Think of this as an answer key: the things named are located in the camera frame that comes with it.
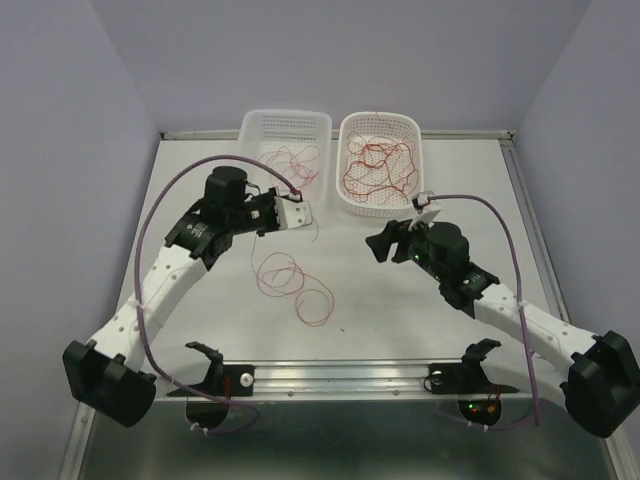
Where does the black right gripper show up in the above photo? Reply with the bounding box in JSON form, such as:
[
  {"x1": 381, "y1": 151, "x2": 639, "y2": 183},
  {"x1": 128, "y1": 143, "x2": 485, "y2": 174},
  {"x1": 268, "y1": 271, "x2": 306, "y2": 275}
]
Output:
[{"x1": 363, "y1": 213, "x2": 447, "y2": 283}]

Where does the red wire bundle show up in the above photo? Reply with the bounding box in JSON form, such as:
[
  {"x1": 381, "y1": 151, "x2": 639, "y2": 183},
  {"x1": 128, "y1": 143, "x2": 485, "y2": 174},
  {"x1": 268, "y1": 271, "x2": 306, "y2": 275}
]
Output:
[{"x1": 249, "y1": 219, "x2": 335, "y2": 328}]

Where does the separate curved red wire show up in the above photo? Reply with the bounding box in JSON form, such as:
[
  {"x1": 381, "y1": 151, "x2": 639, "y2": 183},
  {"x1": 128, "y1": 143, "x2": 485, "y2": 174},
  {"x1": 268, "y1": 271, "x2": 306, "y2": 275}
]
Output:
[{"x1": 342, "y1": 142, "x2": 419, "y2": 199}]

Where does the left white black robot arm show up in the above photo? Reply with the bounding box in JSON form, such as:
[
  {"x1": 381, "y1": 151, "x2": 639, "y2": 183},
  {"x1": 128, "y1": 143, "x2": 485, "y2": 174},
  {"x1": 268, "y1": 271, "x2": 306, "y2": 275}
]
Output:
[{"x1": 62, "y1": 164, "x2": 310, "y2": 427}]

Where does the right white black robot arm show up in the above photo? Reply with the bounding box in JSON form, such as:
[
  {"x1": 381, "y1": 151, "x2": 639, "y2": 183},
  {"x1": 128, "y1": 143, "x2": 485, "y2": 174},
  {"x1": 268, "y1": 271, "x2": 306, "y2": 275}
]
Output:
[{"x1": 365, "y1": 220, "x2": 639, "y2": 438}]

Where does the translucent white perforated basket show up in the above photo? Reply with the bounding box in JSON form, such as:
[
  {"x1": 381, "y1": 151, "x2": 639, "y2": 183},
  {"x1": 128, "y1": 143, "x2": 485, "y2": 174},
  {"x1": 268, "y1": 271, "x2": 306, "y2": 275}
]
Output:
[{"x1": 236, "y1": 109, "x2": 332, "y2": 206}]

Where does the white perforated plastic basket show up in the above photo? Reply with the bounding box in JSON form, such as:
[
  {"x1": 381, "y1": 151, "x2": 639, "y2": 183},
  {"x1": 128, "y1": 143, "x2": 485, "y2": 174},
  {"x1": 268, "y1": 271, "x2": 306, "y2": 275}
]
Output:
[{"x1": 335, "y1": 111, "x2": 424, "y2": 219}]

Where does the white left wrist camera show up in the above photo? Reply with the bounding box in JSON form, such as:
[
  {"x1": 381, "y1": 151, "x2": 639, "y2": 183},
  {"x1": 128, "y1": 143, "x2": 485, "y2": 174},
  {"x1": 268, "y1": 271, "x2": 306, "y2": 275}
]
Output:
[{"x1": 275, "y1": 197, "x2": 313, "y2": 231}]

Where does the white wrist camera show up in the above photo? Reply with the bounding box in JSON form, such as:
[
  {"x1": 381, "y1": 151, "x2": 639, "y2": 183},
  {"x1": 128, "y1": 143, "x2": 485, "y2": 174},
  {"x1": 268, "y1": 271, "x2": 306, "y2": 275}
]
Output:
[
  {"x1": 408, "y1": 190, "x2": 441, "y2": 231},
  {"x1": 275, "y1": 197, "x2": 313, "y2": 231}
]

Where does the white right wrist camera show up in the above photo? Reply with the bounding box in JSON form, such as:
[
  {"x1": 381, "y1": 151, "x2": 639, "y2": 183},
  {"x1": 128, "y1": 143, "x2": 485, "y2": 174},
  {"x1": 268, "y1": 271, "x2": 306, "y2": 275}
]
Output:
[{"x1": 408, "y1": 190, "x2": 441, "y2": 231}]

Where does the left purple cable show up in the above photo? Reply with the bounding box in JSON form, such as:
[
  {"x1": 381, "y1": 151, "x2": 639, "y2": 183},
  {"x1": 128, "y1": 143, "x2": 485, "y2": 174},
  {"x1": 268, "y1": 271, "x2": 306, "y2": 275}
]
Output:
[{"x1": 134, "y1": 154, "x2": 304, "y2": 435}]

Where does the aluminium front rail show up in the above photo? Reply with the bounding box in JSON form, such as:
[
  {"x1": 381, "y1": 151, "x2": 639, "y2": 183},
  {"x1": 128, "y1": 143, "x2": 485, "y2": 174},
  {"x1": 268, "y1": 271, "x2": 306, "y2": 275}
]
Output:
[{"x1": 149, "y1": 355, "x2": 566, "y2": 401}]

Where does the aluminium rail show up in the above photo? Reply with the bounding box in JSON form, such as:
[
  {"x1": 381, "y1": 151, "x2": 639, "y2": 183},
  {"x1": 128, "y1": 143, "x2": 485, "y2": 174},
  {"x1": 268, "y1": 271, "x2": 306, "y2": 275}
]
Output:
[
  {"x1": 149, "y1": 355, "x2": 566, "y2": 401},
  {"x1": 499, "y1": 134, "x2": 586, "y2": 356}
]

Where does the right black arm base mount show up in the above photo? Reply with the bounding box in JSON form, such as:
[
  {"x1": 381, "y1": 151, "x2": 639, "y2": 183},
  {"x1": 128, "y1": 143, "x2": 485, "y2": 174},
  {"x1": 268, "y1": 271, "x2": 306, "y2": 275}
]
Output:
[{"x1": 422, "y1": 339, "x2": 518, "y2": 395}]

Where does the aluminium right side rail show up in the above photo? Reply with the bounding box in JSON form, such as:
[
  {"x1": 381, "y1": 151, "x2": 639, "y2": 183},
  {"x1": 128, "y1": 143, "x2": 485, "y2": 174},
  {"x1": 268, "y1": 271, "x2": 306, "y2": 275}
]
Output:
[{"x1": 499, "y1": 134, "x2": 586, "y2": 356}]

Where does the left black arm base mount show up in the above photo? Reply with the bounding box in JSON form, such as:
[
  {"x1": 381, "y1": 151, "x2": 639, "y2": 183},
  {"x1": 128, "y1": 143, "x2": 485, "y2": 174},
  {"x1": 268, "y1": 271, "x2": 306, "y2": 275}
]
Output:
[{"x1": 178, "y1": 341, "x2": 256, "y2": 398}]

